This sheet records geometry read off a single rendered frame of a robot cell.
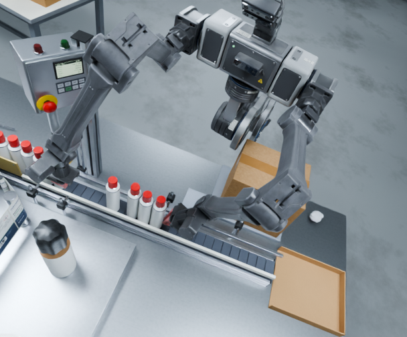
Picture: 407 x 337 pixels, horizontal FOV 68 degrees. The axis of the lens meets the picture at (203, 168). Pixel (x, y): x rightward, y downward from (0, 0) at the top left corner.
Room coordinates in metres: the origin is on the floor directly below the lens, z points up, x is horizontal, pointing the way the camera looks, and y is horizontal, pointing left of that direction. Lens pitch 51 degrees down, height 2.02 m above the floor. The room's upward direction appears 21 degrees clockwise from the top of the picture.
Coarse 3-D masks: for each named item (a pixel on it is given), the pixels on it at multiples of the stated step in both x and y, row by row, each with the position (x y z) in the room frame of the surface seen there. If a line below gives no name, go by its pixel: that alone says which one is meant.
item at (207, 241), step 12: (24, 180) 0.53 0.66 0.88; (72, 192) 0.55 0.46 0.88; (84, 192) 0.57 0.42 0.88; (96, 192) 0.59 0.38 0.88; (84, 204) 0.52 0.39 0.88; (120, 204) 0.58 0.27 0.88; (144, 228) 0.52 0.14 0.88; (168, 228) 0.55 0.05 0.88; (192, 240) 0.54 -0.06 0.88; (204, 240) 0.56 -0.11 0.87; (216, 240) 0.58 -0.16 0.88; (204, 252) 0.51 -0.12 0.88; (228, 252) 0.55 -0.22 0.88; (240, 252) 0.57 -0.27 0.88; (252, 264) 0.54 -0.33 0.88; (264, 264) 0.56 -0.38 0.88
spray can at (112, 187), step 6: (108, 180) 0.54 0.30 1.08; (114, 180) 0.55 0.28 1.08; (108, 186) 0.54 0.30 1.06; (114, 186) 0.54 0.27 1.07; (108, 192) 0.53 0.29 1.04; (114, 192) 0.53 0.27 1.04; (108, 198) 0.53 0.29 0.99; (114, 198) 0.53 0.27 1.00; (108, 204) 0.53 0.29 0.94; (114, 204) 0.53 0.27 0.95; (114, 210) 0.53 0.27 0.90
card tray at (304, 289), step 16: (288, 256) 0.66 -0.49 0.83; (304, 256) 0.67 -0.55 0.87; (288, 272) 0.58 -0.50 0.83; (304, 272) 0.61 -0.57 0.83; (320, 272) 0.64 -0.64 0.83; (336, 272) 0.66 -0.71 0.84; (272, 288) 0.49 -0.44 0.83; (288, 288) 0.52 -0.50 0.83; (304, 288) 0.54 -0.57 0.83; (320, 288) 0.57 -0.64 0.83; (336, 288) 0.59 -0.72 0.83; (272, 304) 0.43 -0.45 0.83; (288, 304) 0.45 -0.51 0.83; (304, 304) 0.48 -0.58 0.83; (320, 304) 0.50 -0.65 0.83; (336, 304) 0.53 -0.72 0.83; (304, 320) 0.41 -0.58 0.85; (320, 320) 0.44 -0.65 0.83; (336, 320) 0.46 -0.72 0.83
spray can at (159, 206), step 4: (160, 196) 0.56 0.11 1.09; (156, 200) 0.56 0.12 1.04; (160, 200) 0.54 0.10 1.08; (164, 200) 0.55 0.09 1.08; (156, 204) 0.54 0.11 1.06; (160, 204) 0.53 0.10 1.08; (164, 204) 0.54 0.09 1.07; (152, 208) 0.54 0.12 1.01; (156, 208) 0.53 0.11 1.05; (160, 208) 0.53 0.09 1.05; (164, 208) 0.54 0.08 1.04; (152, 212) 0.53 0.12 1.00; (156, 212) 0.52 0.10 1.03; (160, 212) 0.53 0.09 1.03; (164, 212) 0.54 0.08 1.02; (152, 216) 0.53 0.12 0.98; (156, 216) 0.52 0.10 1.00; (160, 216) 0.53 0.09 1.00; (152, 220) 0.53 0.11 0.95; (156, 220) 0.52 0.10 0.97; (160, 220) 0.53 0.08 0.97; (152, 224) 0.53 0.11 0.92; (156, 224) 0.52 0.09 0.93; (160, 224) 0.53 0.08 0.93; (160, 228) 0.54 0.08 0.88
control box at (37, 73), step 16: (16, 48) 0.59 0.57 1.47; (32, 48) 0.61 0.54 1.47; (48, 48) 0.63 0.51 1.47; (16, 64) 0.60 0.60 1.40; (32, 64) 0.57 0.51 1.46; (48, 64) 0.60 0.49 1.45; (32, 80) 0.56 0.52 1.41; (48, 80) 0.59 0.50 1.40; (64, 80) 0.62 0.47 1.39; (32, 96) 0.55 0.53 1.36; (48, 96) 0.58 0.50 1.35; (64, 96) 0.62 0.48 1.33
